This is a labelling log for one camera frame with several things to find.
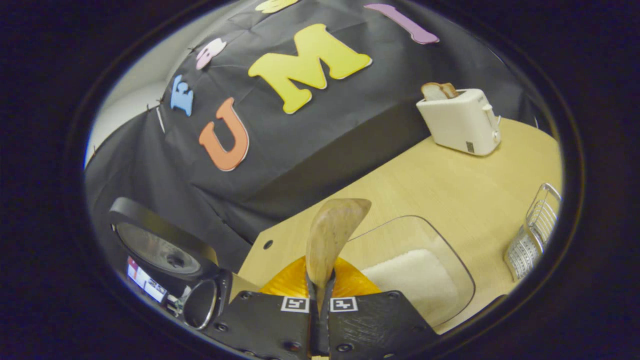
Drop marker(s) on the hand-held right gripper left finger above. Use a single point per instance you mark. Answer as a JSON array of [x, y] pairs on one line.
[[265, 325]]

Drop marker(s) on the white rice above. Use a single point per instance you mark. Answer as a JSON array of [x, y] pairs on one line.
[[415, 280]]

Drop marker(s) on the computer monitor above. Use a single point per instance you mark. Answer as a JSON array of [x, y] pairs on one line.
[[145, 280]]

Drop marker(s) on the white toaster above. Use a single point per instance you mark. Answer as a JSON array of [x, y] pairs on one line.
[[460, 122]]

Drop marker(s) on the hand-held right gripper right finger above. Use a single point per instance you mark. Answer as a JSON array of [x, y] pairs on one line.
[[375, 325]]

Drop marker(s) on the brown bread slice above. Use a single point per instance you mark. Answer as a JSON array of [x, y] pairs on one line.
[[451, 90]]

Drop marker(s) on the pale bread slice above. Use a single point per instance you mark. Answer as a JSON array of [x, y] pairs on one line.
[[432, 92]]

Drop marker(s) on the black silver rice cooker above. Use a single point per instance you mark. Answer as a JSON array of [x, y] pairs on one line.
[[160, 240]]

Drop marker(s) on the wooden spoon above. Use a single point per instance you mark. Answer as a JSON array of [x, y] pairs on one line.
[[330, 230]]

